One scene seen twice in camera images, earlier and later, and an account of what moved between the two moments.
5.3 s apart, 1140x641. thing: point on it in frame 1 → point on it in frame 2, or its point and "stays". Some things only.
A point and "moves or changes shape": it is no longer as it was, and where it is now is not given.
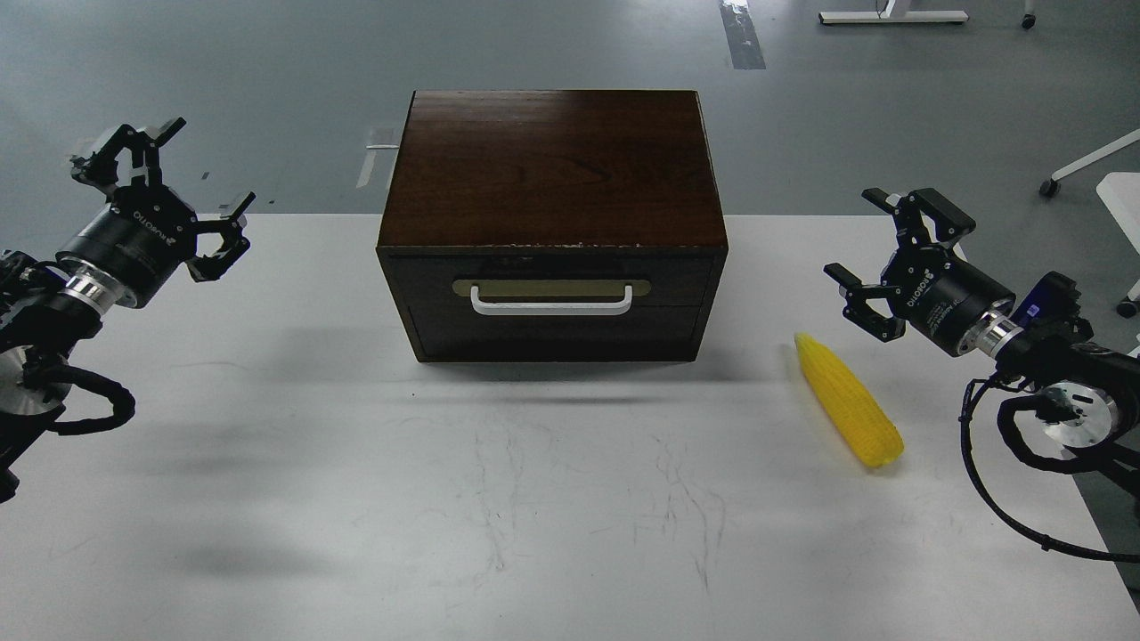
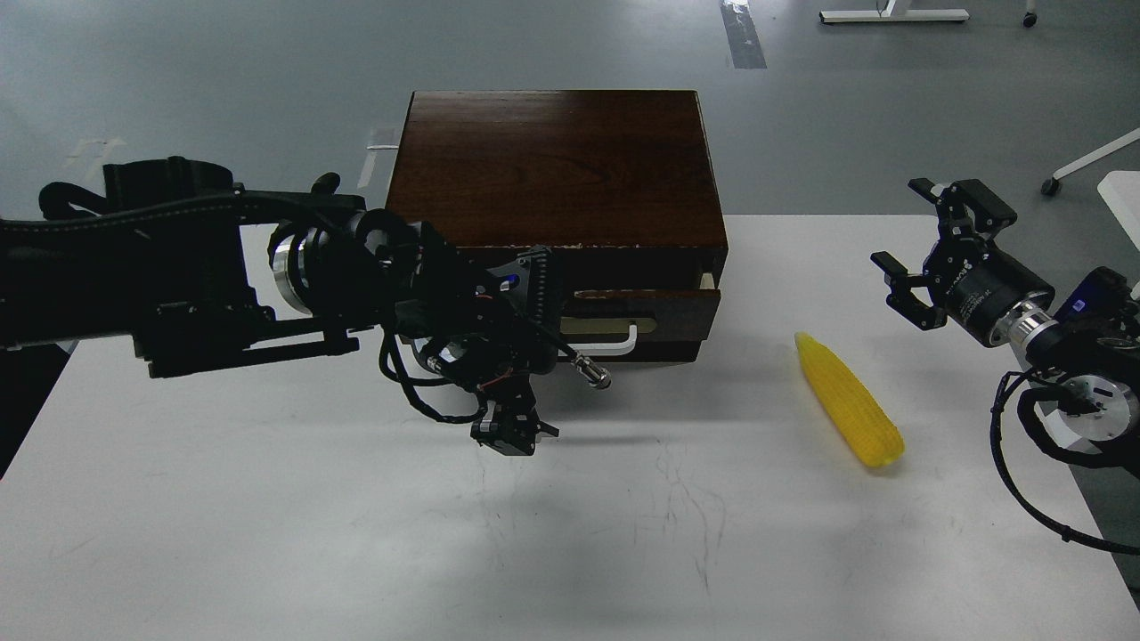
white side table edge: x=1121 y=192 stays
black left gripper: x=141 y=241 → x=492 y=330
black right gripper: x=943 y=296 → x=977 y=282
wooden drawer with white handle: x=557 y=308 moves or changes shape
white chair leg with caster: x=1051 y=187 stays
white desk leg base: x=885 y=15 stays
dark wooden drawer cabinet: x=551 y=225 stays
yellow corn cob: x=857 y=412 stays
